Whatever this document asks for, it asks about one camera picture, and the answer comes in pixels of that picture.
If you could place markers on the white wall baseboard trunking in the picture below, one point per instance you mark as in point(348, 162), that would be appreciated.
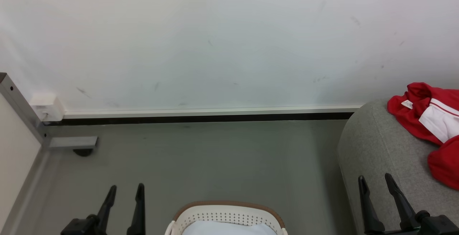
point(215, 112)

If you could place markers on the white partition panel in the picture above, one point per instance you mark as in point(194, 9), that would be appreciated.
point(14, 149)

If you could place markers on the red garment with white trim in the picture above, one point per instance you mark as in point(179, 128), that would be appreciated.
point(412, 120)

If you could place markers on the grey metal frame leg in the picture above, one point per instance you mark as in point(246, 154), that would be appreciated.
point(21, 109)

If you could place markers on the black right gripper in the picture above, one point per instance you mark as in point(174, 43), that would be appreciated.
point(435, 228)

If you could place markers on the black round frame foot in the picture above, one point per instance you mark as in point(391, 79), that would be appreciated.
point(83, 152)

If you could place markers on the white wall outlet box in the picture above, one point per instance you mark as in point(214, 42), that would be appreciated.
point(46, 104)

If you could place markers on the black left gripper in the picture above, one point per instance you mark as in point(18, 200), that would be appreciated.
point(80, 228)

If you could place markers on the grey fabric sofa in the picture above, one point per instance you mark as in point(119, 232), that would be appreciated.
point(380, 145)

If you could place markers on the white laundry basket brown rim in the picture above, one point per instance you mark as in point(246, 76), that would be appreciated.
point(229, 215)

